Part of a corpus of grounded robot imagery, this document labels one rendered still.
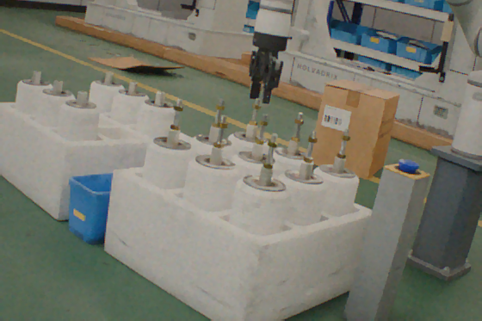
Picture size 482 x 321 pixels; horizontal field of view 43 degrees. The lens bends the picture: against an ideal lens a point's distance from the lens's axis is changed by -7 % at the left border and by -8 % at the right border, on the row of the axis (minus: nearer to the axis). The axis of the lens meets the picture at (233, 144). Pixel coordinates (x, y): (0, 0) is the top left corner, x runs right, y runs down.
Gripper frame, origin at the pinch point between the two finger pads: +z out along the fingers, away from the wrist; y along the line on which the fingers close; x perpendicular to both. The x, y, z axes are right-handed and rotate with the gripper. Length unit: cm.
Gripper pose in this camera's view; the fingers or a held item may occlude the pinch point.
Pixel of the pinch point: (259, 96)
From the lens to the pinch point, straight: 143.8
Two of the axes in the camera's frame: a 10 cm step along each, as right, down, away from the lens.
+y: 3.0, 2.8, -9.1
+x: 9.4, 0.9, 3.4
